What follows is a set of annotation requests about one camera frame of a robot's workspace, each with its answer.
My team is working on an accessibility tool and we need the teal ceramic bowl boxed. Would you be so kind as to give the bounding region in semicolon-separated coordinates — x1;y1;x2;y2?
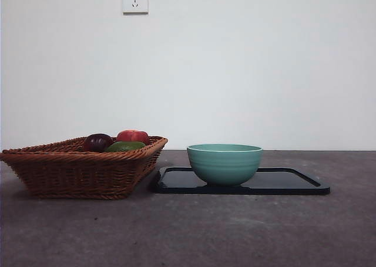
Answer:
186;143;264;188

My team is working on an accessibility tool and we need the red peach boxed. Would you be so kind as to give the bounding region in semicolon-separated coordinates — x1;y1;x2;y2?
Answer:
116;129;150;144

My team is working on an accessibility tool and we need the green avocado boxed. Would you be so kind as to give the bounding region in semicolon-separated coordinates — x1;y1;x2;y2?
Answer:
105;140;147;153

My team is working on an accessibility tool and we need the dark purple plum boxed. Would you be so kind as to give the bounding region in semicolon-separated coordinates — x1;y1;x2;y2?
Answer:
82;133;114;153

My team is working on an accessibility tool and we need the black rectangular tray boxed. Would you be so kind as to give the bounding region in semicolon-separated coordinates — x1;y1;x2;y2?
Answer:
151;166;331;195

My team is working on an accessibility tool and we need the brown wicker basket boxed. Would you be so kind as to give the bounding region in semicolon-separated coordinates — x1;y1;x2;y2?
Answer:
0;136;169;200

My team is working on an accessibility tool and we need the white wall socket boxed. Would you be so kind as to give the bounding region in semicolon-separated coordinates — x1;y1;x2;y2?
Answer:
122;0;149;15

